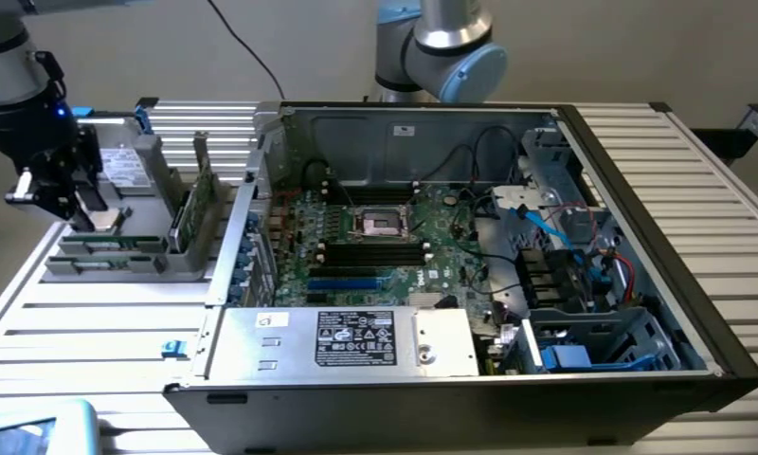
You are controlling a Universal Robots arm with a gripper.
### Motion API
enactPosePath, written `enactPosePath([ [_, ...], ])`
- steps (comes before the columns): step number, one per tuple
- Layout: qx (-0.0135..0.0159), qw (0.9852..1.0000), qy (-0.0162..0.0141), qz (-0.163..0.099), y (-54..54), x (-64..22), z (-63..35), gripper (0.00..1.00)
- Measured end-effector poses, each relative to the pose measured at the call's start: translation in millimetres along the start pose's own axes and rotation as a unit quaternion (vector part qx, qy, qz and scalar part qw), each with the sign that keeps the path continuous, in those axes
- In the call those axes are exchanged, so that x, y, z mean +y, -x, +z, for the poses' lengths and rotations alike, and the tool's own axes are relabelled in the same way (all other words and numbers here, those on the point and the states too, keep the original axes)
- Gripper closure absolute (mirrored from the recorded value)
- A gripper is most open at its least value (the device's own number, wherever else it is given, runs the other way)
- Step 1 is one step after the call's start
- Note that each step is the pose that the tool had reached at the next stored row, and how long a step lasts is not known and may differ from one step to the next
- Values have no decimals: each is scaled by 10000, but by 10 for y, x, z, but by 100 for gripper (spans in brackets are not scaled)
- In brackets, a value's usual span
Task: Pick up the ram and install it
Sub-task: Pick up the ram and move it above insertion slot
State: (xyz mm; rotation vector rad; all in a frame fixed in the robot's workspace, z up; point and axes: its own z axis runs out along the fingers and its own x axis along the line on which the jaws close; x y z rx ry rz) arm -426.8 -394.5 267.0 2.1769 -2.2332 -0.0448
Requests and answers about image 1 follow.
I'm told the metal CPU socket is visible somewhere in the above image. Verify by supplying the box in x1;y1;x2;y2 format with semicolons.
349;205;413;244

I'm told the silver chipset heat sink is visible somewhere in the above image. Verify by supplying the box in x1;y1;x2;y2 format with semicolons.
408;292;449;310

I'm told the black case fan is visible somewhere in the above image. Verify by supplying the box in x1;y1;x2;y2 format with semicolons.
516;246;587;307

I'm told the grey metal drive cage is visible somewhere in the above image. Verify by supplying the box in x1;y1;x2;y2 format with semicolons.
489;126;612;250

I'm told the grey disk bay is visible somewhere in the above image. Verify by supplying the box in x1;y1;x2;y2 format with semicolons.
523;306;688;374

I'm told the red SATA wire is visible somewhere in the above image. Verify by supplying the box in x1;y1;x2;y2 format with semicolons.
611;254;639;299

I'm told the light blue SATA wire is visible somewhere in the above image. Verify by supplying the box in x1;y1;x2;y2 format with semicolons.
509;205;587;260

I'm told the black hanging cable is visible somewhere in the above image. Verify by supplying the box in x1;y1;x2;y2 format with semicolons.
207;0;289;101

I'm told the black RAM slot bank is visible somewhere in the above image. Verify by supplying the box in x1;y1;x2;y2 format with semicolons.
331;183;420;206
319;240;439;267

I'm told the green graphics card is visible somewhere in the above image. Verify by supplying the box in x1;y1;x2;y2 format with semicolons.
168;131;221;253

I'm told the grey parts rack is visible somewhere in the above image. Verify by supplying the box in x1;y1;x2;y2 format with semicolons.
40;116;241;284

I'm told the blue disk caddy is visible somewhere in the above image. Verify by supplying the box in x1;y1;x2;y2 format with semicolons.
539;344;595;372

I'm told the teal edged device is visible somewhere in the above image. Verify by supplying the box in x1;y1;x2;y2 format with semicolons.
0;397;104;455

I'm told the black open PC case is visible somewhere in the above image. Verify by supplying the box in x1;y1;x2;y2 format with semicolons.
161;100;758;450

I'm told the silver hard disk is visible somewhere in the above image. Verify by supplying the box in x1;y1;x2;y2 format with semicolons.
97;146;152;191

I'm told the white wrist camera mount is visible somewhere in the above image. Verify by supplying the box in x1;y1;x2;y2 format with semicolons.
4;172;40;206

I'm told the green motherboard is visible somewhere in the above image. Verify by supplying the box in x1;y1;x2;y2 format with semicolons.
269;182;521;315

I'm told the blue expansion slot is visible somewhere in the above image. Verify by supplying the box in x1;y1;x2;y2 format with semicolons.
307;278;381;292

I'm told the green RAM stick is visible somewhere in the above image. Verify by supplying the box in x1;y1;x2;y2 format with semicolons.
45;254;169;276
60;235;169;256

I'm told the silver power supply unit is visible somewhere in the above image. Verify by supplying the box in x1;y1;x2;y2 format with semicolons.
203;306;481;379

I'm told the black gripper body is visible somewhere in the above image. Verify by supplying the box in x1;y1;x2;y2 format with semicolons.
0;97;81;176

